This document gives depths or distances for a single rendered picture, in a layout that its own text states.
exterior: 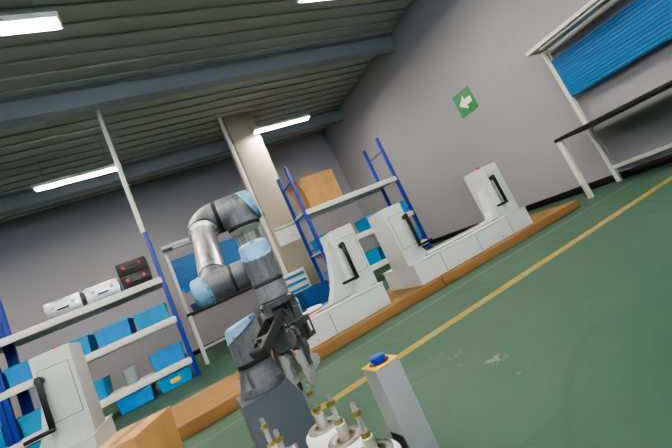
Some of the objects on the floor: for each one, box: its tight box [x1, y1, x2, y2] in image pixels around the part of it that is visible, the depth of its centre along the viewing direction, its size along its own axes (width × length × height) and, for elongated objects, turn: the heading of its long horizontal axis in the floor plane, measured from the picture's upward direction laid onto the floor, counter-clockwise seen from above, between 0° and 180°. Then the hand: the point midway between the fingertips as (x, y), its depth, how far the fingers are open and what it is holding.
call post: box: [363, 357, 440, 448], centre depth 90 cm, size 7×7×31 cm
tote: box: [294, 280, 330, 311], centre depth 538 cm, size 50×41×37 cm
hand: (304, 384), depth 87 cm, fingers open, 3 cm apart
